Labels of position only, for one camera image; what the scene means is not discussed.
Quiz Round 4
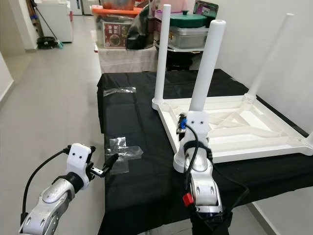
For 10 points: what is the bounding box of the black plastic bag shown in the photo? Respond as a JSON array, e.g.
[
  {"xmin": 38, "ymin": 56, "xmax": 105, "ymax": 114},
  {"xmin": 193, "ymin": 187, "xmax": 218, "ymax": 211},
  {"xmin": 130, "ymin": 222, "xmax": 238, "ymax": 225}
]
[{"xmin": 126, "ymin": 5, "xmax": 155, "ymax": 49}]

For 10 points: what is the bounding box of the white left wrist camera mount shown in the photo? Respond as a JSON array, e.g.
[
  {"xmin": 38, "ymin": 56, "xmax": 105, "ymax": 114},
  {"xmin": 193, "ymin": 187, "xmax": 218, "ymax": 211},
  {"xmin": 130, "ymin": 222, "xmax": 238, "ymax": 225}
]
[{"xmin": 66, "ymin": 143, "xmax": 93, "ymax": 190}]

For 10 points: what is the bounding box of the white plastic children table top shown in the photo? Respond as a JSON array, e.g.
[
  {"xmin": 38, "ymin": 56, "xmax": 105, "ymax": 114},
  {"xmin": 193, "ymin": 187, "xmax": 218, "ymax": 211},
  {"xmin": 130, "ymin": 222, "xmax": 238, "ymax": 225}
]
[{"xmin": 152, "ymin": 94, "xmax": 313, "ymax": 173}]

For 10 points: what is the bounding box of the clear plastic container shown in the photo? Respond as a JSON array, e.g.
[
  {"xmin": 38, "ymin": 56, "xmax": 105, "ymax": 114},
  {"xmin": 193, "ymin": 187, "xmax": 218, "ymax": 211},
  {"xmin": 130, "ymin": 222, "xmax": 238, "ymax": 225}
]
[{"xmin": 169, "ymin": 25, "xmax": 218, "ymax": 49}]

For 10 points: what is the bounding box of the clear container purple lid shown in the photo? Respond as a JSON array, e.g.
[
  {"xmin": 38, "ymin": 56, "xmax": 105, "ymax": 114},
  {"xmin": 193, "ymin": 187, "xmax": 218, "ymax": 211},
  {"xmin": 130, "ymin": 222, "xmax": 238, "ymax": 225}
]
[{"xmin": 153, "ymin": 10, "xmax": 164, "ymax": 35}]

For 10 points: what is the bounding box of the orange plastic tray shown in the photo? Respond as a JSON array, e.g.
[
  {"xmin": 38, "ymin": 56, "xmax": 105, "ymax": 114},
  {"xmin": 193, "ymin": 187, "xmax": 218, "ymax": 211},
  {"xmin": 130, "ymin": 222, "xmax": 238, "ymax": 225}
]
[{"xmin": 92, "ymin": 5, "xmax": 145, "ymax": 16}]

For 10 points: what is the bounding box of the mop with green head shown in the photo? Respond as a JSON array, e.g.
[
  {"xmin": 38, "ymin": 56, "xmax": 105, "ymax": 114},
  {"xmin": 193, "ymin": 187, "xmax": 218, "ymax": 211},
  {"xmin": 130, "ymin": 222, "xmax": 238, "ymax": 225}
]
[{"xmin": 32, "ymin": 0, "xmax": 64, "ymax": 49}]

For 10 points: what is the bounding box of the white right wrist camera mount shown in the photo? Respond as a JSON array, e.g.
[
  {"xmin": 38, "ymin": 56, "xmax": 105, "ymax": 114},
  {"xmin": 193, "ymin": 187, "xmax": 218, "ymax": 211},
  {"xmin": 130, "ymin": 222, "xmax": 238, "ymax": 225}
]
[{"xmin": 179, "ymin": 111, "xmax": 210, "ymax": 155}]

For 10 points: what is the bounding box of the black round wok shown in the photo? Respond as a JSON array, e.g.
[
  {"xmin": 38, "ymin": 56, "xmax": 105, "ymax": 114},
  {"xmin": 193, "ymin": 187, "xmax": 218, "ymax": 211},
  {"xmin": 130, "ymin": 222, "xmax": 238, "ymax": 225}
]
[{"xmin": 154, "ymin": 42, "xmax": 211, "ymax": 53}]

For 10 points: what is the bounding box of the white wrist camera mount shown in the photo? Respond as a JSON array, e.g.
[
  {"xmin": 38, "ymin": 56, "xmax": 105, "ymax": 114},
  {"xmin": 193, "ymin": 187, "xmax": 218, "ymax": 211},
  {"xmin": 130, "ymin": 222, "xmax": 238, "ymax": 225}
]
[
  {"xmin": 66, "ymin": 143, "xmax": 93, "ymax": 190},
  {"xmin": 179, "ymin": 111, "xmax": 210, "ymax": 155}
]

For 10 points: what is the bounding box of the white chest freezer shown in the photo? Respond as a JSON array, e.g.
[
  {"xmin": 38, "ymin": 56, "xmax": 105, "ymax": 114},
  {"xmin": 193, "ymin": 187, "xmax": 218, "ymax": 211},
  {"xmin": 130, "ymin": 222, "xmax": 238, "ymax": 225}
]
[{"xmin": 37, "ymin": 0, "xmax": 73, "ymax": 43}]

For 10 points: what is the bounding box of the black wooden stool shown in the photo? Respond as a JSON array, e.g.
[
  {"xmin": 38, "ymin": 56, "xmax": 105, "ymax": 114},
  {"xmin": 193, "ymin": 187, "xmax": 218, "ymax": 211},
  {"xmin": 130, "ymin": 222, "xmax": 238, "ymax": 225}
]
[{"xmin": 166, "ymin": 49, "xmax": 199, "ymax": 71}]

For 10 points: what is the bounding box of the large silver metal pot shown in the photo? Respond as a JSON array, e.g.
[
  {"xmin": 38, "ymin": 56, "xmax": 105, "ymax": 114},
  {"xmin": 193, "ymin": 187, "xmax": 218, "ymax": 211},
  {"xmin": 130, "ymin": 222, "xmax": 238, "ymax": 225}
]
[{"xmin": 102, "ymin": 0, "xmax": 135, "ymax": 10}]

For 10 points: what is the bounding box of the translucent storage box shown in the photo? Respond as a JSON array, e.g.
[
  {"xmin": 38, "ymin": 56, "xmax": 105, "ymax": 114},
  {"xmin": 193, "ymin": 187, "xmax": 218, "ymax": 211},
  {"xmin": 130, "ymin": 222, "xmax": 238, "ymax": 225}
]
[{"xmin": 90, "ymin": 32, "xmax": 159, "ymax": 74}]

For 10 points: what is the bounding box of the brown printed carton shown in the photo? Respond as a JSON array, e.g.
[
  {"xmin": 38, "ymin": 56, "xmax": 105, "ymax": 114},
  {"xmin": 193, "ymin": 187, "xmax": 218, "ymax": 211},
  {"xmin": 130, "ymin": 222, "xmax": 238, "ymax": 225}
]
[{"xmin": 103, "ymin": 21, "xmax": 133, "ymax": 48}]

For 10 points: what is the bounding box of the dark printed flat box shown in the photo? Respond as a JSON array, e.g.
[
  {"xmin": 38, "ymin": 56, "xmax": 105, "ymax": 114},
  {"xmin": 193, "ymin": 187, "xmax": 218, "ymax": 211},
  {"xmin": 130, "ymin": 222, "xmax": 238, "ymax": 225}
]
[{"xmin": 193, "ymin": 0, "xmax": 219, "ymax": 25}]

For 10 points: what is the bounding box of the crumpled clear plastic bag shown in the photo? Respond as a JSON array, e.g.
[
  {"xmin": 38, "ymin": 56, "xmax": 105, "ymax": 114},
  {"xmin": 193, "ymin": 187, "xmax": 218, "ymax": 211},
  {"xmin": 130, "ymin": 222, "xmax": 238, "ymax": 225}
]
[{"xmin": 109, "ymin": 137, "xmax": 143, "ymax": 174}]

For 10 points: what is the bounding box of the black round robot vacuum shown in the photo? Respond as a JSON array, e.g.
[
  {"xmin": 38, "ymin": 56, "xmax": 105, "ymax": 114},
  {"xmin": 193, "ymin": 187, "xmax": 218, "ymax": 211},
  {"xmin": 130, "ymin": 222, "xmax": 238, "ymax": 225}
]
[{"xmin": 37, "ymin": 37, "xmax": 58, "ymax": 49}]

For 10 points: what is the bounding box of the green pot with lid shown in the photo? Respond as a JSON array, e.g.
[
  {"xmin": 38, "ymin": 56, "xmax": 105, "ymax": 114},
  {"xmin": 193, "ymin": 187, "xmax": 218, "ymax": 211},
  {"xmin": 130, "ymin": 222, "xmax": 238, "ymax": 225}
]
[{"xmin": 169, "ymin": 11, "xmax": 207, "ymax": 27}]

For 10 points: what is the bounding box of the black plastic table cover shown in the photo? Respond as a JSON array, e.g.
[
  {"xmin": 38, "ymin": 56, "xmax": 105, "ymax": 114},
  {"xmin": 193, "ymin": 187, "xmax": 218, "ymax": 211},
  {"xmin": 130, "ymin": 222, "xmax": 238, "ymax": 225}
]
[{"xmin": 97, "ymin": 69, "xmax": 313, "ymax": 235}]

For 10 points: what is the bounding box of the clear plastic film strip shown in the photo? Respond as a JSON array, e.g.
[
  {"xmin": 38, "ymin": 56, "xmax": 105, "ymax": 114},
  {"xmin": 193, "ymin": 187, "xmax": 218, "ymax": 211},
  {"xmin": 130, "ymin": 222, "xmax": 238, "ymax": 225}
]
[{"xmin": 104, "ymin": 87, "xmax": 136, "ymax": 96}]

